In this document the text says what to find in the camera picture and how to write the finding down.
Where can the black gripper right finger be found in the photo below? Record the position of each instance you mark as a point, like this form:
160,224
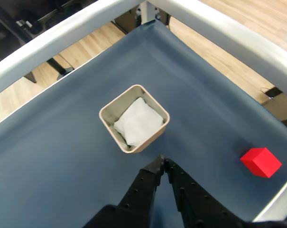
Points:
193,202

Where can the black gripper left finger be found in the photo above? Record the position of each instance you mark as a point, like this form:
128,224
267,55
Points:
138,190

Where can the beige square box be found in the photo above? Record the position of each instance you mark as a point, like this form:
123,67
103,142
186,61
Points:
152,137

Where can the white folded cloth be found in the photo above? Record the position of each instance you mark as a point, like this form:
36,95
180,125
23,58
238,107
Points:
138,123

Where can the blue-grey fabric table sheet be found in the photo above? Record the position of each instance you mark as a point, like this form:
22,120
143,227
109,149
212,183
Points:
62,142

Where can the red cube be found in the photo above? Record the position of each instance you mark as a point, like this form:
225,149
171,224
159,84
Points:
262,161

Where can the black furniture frame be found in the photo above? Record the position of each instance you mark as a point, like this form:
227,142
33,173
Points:
5,28

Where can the white metal table frame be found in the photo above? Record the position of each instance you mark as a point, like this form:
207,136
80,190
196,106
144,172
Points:
62,28

